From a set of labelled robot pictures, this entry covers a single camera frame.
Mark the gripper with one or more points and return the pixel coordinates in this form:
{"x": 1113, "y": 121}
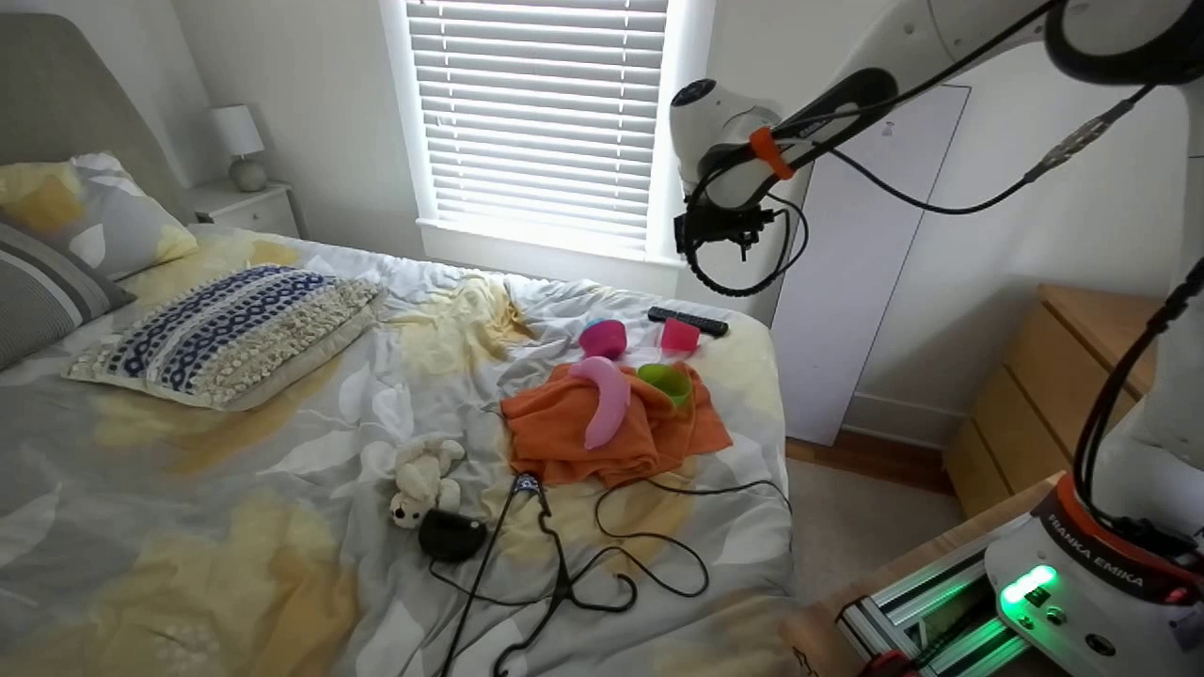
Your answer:
{"x": 720, "y": 228}

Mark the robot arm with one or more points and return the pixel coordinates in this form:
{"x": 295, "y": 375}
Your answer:
{"x": 941, "y": 38}

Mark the red pink square cup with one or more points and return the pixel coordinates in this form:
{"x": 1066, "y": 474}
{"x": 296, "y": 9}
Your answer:
{"x": 679, "y": 336}

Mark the magenta pink cup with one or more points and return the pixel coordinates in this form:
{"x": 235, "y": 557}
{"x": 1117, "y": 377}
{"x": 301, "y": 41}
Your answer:
{"x": 604, "y": 339}

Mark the green cup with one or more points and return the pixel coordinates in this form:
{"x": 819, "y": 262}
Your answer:
{"x": 667, "y": 380}

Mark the orange blanket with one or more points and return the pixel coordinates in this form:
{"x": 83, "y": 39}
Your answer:
{"x": 555, "y": 428}

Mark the black remote control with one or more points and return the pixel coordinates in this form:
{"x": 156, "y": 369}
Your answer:
{"x": 688, "y": 321}

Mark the white closet door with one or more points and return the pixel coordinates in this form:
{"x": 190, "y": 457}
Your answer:
{"x": 856, "y": 282}

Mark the pink curved plush toy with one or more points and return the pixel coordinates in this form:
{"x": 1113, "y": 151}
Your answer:
{"x": 607, "y": 400}

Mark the window with white blinds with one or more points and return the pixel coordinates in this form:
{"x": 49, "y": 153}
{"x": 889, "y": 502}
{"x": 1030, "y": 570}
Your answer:
{"x": 541, "y": 113}

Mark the wooden dresser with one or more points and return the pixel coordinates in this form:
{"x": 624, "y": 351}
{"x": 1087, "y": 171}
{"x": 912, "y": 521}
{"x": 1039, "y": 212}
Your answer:
{"x": 1044, "y": 395}

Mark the white stuffed dog toy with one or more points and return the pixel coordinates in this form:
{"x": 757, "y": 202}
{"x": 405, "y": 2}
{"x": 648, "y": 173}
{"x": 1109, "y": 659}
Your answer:
{"x": 423, "y": 480}

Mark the black round pouch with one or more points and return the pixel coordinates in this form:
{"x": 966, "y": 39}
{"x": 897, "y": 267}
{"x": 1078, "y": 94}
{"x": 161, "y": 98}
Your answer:
{"x": 451, "y": 537}

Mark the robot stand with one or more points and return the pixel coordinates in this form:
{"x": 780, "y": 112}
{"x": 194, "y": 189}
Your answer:
{"x": 941, "y": 583}

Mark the white nightstand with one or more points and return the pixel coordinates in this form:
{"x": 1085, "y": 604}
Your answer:
{"x": 249, "y": 209}

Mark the white table lamp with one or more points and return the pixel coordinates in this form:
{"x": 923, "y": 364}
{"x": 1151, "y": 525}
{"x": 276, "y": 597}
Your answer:
{"x": 240, "y": 141}

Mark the blue white patterned pillow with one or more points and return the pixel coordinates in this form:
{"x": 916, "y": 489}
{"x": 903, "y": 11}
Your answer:
{"x": 226, "y": 334}

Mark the grey yellow floral duvet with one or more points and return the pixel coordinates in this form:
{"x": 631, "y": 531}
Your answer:
{"x": 235, "y": 527}

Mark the yellow grey floral pillow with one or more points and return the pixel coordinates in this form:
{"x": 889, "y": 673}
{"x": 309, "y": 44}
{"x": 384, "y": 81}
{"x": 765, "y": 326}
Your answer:
{"x": 94, "y": 212}

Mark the grey upholstered headboard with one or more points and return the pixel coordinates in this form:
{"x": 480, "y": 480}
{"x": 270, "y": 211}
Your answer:
{"x": 66, "y": 94}

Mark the grey striped pillow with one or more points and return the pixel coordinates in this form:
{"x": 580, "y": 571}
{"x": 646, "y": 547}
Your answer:
{"x": 42, "y": 291}

